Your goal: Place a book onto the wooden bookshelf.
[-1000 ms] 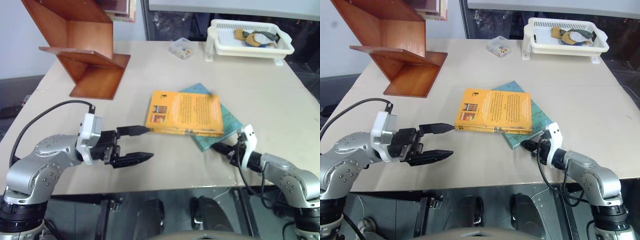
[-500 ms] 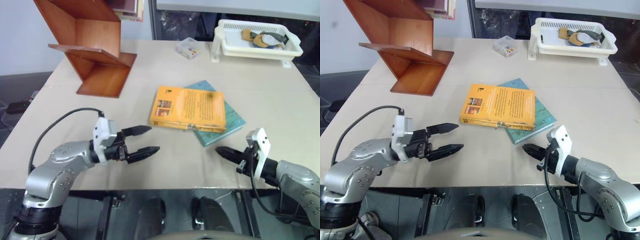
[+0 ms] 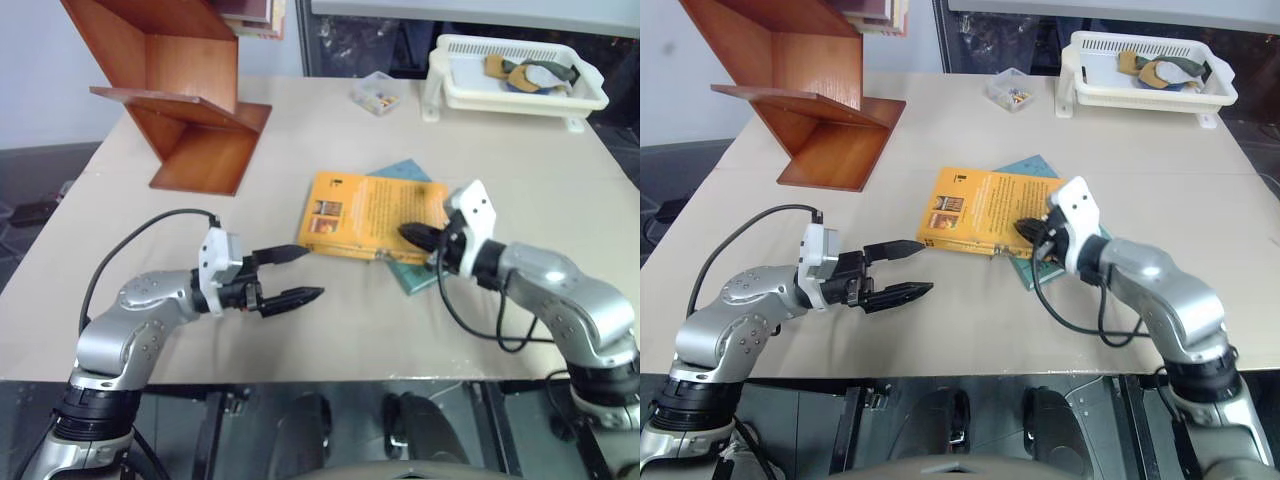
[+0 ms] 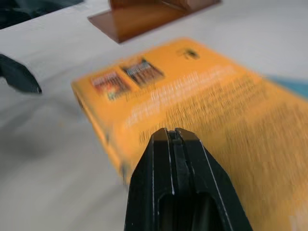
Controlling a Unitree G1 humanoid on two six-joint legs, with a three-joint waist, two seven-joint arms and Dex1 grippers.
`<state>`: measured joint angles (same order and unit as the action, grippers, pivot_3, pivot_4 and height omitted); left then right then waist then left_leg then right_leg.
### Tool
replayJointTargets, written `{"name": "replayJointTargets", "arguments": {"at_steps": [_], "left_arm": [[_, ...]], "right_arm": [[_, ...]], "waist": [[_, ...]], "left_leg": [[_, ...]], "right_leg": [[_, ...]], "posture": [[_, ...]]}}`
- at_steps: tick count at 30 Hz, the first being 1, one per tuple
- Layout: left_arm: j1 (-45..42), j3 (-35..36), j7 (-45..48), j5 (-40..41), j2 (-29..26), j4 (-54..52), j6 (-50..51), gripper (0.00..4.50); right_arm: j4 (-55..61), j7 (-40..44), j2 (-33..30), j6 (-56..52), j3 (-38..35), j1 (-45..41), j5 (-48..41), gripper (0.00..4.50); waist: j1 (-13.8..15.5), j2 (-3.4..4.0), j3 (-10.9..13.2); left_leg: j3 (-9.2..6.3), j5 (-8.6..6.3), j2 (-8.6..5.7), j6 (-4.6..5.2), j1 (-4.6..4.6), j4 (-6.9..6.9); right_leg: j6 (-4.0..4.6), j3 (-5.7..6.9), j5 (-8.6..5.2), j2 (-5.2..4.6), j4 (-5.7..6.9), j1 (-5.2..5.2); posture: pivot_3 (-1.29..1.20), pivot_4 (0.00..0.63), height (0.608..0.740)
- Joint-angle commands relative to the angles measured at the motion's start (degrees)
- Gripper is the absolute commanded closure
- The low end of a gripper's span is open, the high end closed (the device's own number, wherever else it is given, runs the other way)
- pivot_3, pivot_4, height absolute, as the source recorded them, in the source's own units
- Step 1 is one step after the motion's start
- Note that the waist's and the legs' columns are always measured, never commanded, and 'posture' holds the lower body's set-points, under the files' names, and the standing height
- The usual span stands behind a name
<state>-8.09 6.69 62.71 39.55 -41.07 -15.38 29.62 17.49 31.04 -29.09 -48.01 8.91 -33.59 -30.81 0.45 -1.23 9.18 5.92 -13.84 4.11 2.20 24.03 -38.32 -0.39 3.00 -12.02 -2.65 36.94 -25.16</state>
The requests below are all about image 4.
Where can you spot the orange book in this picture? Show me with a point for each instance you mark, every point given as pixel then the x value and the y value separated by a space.
pixel 197 96

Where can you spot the wooden bookshelf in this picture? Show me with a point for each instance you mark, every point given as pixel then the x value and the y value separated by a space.
pixel 134 21

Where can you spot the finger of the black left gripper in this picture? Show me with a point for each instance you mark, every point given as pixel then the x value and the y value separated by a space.
pixel 18 75

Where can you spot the teal book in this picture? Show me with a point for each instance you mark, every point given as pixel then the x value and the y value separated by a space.
pixel 292 85

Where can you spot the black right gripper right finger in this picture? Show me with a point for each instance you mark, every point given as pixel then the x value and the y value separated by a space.
pixel 207 183

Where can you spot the dark blurred background object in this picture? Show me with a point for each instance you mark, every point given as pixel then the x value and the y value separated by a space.
pixel 26 9

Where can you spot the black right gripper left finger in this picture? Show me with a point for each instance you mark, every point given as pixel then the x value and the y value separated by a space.
pixel 149 183

